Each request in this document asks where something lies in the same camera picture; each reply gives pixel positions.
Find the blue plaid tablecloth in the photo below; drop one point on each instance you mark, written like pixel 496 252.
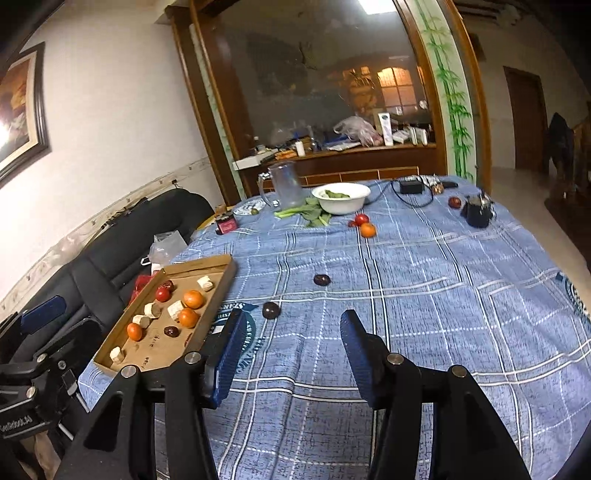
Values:
pixel 438 300

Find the tall white carton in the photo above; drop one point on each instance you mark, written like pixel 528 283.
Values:
pixel 386 129

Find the brown cardboard tray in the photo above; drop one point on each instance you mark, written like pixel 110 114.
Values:
pixel 147 347

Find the red tomato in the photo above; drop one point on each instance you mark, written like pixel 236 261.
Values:
pixel 161 294
pixel 362 218

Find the dark hanging clothing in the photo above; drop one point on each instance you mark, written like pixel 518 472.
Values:
pixel 561 143

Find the wooden glass partition cabinet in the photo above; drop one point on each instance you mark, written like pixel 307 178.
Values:
pixel 198 92

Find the green leafy vegetable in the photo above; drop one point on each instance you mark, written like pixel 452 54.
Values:
pixel 309 213

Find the red date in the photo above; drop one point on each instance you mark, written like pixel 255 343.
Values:
pixel 455 202
pixel 171 331
pixel 170 285

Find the white bowl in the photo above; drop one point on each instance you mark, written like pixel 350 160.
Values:
pixel 341 206

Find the dark plum farther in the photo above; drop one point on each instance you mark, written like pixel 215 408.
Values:
pixel 322 279

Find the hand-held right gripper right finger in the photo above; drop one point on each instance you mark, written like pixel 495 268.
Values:
pixel 358 353

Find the framed wall picture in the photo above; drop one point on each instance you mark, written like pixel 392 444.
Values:
pixel 21 115

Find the orange tangerine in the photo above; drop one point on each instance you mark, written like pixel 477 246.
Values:
pixel 134 332
pixel 188 318
pixel 368 230
pixel 193 299

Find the brown wooden door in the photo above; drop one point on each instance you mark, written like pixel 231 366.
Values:
pixel 526 120

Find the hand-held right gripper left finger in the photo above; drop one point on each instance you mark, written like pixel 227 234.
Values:
pixel 231 357

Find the dark jar with red label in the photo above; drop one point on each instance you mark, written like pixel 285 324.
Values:
pixel 226 225

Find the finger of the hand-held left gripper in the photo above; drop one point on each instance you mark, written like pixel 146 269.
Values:
pixel 74 341
pixel 44 314

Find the small black container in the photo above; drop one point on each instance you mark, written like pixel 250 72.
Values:
pixel 478 213

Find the white flat box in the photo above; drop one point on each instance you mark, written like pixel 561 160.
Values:
pixel 251 163

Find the green leaves in bowl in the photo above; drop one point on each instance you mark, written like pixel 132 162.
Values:
pixel 337 194

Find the small white plate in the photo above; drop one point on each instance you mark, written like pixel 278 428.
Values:
pixel 247 208

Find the pink white plastic bag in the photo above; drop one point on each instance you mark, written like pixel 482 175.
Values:
pixel 355 130

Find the clear plastic bag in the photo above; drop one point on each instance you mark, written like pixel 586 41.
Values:
pixel 167 247

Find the dark purple plum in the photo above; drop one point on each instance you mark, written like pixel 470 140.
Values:
pixel 271 310

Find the yellow packet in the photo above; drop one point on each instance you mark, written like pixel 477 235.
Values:
pixel 207 221

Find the black sofa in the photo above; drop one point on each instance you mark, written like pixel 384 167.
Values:
pixel 115 249

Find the white sugarcane chunk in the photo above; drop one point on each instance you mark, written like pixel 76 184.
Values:
pixel 175 309
pixel 151 310
pixel 204 282
pixel 117 354
pixel 141 320

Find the clear plastic jug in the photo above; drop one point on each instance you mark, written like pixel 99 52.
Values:
pixel 286 187

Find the red plastic bag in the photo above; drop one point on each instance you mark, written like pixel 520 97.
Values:
pixel 143 285

